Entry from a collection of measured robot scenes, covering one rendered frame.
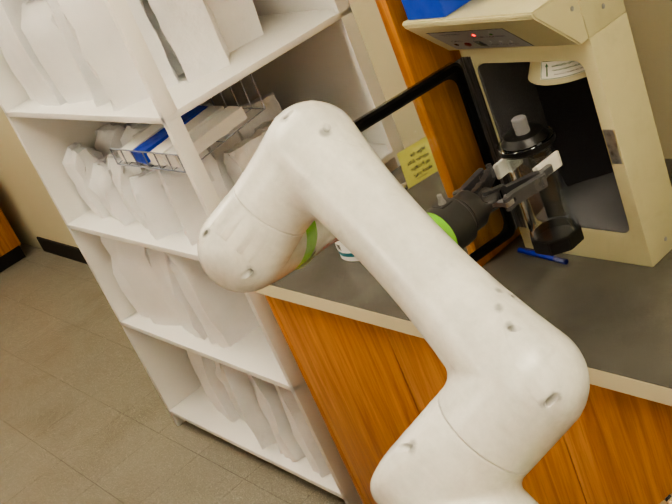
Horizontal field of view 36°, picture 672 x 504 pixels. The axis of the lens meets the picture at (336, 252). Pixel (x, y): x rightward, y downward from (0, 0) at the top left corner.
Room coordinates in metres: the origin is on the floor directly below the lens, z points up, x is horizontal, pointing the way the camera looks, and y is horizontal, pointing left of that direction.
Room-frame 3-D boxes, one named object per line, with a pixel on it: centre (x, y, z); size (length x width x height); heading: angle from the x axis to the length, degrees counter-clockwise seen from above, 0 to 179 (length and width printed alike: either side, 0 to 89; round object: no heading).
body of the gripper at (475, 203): (1.66, -0.26, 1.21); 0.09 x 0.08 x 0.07; 121
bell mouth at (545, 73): (1.84, -0.55, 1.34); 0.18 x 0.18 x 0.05
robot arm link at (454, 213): (1.62, -0.20, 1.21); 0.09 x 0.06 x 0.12; 31
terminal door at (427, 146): (1.86, -0.23, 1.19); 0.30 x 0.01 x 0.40; 114
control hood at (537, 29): (1.77, -0.41, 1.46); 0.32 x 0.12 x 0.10; 31
